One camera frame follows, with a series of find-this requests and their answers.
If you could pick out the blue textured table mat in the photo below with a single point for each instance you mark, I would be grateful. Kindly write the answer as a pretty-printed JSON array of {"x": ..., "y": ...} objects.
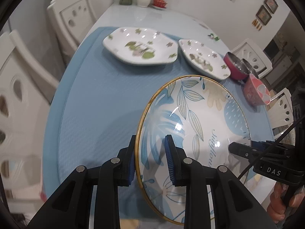
[{"x": 95, "y": 114}]

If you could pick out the pink cartoon bowl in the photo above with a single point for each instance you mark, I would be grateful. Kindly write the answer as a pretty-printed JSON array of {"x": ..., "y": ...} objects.
[{"x": 255, "y": 92}]

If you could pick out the hanging orange ornaments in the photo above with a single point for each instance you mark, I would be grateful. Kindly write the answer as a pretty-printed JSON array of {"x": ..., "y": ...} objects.
[{"x": 257, "y": 24}]

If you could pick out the white chair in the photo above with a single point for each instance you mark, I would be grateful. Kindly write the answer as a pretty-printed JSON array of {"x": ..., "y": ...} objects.
[
  {"x": 27, "y": 90},
  {"x": 251, "y": 52},
  {"x": 280, "y": 113},
  {"x": 71, "y": 20}
]

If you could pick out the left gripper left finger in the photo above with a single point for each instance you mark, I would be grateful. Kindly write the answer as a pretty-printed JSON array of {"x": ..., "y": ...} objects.
[{"x": 70, "y": 204}]

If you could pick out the white chair far right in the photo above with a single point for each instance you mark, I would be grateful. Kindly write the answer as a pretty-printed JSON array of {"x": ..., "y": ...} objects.
[{"x": 251, "y": 52}]

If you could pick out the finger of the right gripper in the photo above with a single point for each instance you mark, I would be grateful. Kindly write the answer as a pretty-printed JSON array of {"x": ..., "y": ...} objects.
[{"x": 243, "y": 151}]

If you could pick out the lower small framed picture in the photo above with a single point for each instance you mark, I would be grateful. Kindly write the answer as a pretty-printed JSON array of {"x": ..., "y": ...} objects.
[{"x": 263, "y": 15}]

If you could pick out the white chair near right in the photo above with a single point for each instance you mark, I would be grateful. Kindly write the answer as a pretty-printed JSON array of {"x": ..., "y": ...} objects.
[{"x": 280, "y": 113}]

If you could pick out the white chair far left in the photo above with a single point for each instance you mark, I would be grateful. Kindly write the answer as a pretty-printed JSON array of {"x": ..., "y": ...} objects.
[{"x": 71, "y": 20}]

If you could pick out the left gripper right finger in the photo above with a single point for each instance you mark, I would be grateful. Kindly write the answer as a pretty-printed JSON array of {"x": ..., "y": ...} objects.
[{"x": 214, "y": 196}]

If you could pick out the large hexagonal floral plate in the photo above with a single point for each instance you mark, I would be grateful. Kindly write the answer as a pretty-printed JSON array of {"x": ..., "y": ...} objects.
[{"x": 141, "y": 46}]

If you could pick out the blue steel bowl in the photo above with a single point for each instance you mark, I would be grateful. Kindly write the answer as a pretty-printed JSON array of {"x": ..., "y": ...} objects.
[{"x": 249, "y": 67}]

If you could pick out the small hexagonal floral plate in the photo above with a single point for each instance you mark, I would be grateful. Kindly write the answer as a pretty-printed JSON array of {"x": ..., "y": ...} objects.
[{"x": 205, "y": 60}]

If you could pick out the white dining table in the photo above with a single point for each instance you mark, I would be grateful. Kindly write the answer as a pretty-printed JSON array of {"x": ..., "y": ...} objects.
[{"x": 147, "y": 19}]

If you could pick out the white chair near left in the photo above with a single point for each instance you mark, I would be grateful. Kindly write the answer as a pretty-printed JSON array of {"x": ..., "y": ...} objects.
[{"x": 27, "y": 90}]

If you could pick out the small framed picture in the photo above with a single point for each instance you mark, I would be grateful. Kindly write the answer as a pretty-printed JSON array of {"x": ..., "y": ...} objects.
[
  {"x": 263, "y": 15},
  {"x": 272, "y": 5}
]

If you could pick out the green candy wrapper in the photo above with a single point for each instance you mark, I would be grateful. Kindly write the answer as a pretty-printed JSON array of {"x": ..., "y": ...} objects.
[{"x": 213, "y": 37}]

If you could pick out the red lidded teacup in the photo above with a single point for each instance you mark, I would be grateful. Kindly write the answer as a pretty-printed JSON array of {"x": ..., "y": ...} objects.
[{"x": 159, "y": 4}]

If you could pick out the red steel bowl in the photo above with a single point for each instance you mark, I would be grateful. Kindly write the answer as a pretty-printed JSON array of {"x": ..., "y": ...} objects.
[{"x": 238, "y": 69}]

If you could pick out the round blue leaf plate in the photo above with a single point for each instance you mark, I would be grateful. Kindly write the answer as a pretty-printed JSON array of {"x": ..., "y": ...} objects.
[{"x": 203, "y": 119}]

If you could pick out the upper small framed picture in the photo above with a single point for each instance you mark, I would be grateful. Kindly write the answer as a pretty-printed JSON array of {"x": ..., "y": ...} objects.
[{"x": 272, "y": 5}]

